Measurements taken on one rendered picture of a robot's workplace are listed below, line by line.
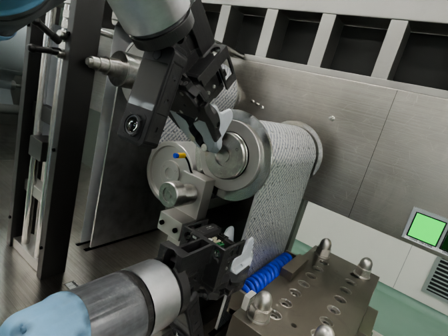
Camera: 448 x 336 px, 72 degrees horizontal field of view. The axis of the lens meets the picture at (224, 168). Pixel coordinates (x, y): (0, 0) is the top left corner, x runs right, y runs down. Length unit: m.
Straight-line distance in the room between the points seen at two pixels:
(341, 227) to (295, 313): 2.71
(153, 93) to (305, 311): 0.43
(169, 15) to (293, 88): 0.53
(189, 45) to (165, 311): 0.29
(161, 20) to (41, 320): 0.27
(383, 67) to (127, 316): 0.67
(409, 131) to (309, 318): 0.43
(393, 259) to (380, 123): 2.56
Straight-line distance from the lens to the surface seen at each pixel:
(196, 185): 0.50
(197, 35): 0.39
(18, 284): 0.74
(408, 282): 3.30
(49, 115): 0.68
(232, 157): 0.47
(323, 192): 0.78
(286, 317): 0.56
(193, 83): 0.38
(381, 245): 3.22
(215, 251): 0.42
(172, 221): 0.50
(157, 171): 0.62
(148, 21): 0.33
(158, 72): 0.36
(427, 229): 0.76
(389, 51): 0.78
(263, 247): 0.61
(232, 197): 0.50
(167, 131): 0.63
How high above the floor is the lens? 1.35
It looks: 14 degrees down
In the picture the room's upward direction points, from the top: 15 degrees clockwise
